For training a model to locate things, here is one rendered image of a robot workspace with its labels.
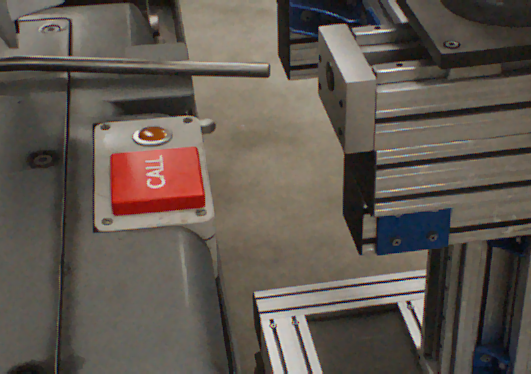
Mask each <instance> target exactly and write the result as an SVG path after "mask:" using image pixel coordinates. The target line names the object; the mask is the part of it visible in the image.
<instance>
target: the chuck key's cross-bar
mask: <svg viewBox="0 0 531 374"><path fill-rule="evenodd" d="M14 71H47V72H79V73H110V74H141V75H173V76H204V77H235V78H269V77H270V76H271V65H270V64H269V63H265V62H234V61H202V60H170V59H138V58H106V57H74V56H42V55H14V56H4V57H0V72H14Z"/></svg>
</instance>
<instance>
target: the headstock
mask: <svg viewBox="0 0 531 374"><path fill-rule="evenodd" d="M19 22H20V33H16V34H17V39H18V46H19V47H18V48H14V49H12V48H9V47H8V46H7V44H6V43H5V42H4V40H3V39H1V38H0V57H4V56H14V55H42V56H74V57H106V58H125V47H124V46H133V45H143V44H149V45H154V38H153V31H152V26H151V25H150V24H149V22H148V21H147V20H146V18H145V17H144V16H143V14H142V13H141V12H140V11H139V9H138V8H137V7H136V6H135V5H132V4H131V3H120V4H98V5H86V6H75V7H63V8H47V9H45V10H42V11H40V12H37V13H32V14H29V15H26V16H24V17H21V18H19ZM124 76H126V74H110V73H79V72H47V71H14V72H0V374H229V370H228V364H227V359H228V358H227V353H226V347H225V341H224V336H223V330H222V319H221V312H220V306H219V300H218V295H217V289H216V278H215V272H214V266H213V261H212V256H211V252H210V249H209V248H208V246H207V244H206V243H205V242H204V240H203V239H202V238H200V237H199V235H198V234H196V233H195V232H192V231H191V230H189V229H185V228H183V227H180V226H161V227H152V228H143V229H134V230H125V231H117V232H95V228H94V129H95V127H96V126H98V125H99V124H102V123H107V122H117V121H127V120H147V119H157V118H167V117H171V116H169V115H164V114H158V113H154V114H132V115H129V114H128V113H127V112H126V111H125V110H123V109H122V108H120V107H118V106H116V104H113V103H109V102H107V101H101V99H102V96H103V93H104V92H105V90H106V89H107V88H109V86H110V85H112V84H113V83H114V82H116V81H118V80H120V79H122V77H124Z"/></svg>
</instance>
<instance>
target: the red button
mask: <svg viewBox="0 0 531 374"><path fill-rule="evenodd" d="M110 188H111V207H112V214H113V215H115V216H120V215H129V214H138V213H156V212H165V211H174V210H183V209H192V208H201V207H205V195H204V183H203V177H202V172H201V166H200V161H199V155H198V148H197V147H196V146H190V147H179V148H170V149H161V150H151V151H141V152H122V153H114V154H112V155H111V156H110Z"/></svg>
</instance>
